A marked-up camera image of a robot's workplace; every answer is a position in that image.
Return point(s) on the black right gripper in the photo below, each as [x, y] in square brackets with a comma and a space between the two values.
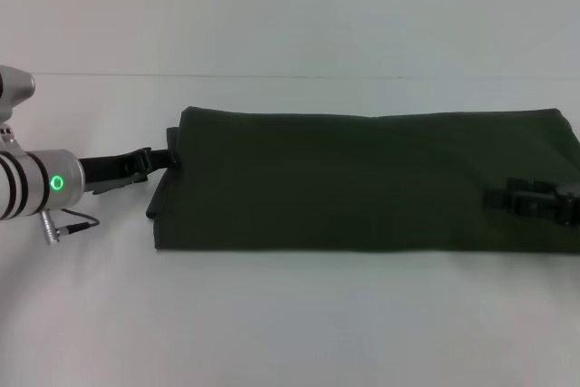
[568, 203]

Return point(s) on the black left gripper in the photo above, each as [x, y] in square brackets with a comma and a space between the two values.
[106, 169]

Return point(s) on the dark green shirt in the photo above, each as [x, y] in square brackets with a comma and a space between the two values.
[362, 178]

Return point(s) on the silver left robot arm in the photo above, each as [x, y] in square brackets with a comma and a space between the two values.
[31, 183]

